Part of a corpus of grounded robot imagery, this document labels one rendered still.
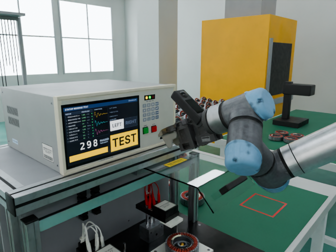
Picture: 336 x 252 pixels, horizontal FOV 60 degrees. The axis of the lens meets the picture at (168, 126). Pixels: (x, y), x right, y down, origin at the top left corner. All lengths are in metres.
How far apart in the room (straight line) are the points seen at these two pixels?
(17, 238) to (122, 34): 8.31
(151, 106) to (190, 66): 6.36
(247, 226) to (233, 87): 3.40
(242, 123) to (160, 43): 4.17
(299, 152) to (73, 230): 0.72
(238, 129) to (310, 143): 0.17
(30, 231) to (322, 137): 0.68
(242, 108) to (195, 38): 6.59
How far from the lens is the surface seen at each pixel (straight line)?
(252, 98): 0.66
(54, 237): 1.02
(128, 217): 1.18
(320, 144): 0.71
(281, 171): 0.71
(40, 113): 0.85
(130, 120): 0.89
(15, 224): 0.87
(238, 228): 1.25
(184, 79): 7.43
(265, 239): 1.22
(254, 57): 4.33
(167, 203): 1.04
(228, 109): 0.69
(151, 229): 1.09
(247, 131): 0.63
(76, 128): 0.79
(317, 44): 5.97
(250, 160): 0.60
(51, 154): 0.84
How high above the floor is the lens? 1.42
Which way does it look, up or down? 14 degrees down
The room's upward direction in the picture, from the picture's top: straight up
